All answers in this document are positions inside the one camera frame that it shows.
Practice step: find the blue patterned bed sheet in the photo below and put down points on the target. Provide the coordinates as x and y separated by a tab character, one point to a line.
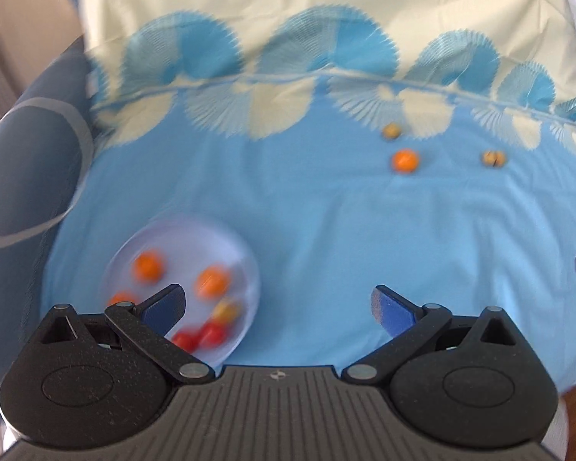
266	116

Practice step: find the orange mandarin front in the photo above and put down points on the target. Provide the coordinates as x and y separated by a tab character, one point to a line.
148	267

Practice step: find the light blue plastic plate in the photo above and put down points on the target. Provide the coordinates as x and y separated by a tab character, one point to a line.
187	247

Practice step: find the orange mandarin top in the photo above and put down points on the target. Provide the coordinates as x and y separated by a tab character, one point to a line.
405	161

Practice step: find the red tomato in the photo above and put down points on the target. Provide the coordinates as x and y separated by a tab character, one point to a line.
213	335
187	340

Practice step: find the tan longan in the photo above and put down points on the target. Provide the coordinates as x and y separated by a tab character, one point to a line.
500	159
489	158
392	131

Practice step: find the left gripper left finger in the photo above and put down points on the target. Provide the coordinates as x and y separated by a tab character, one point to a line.
142	328

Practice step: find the yellow round fruit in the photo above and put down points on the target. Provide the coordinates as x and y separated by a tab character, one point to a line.
226	312

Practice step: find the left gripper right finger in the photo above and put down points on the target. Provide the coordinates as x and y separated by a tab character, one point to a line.
413	329

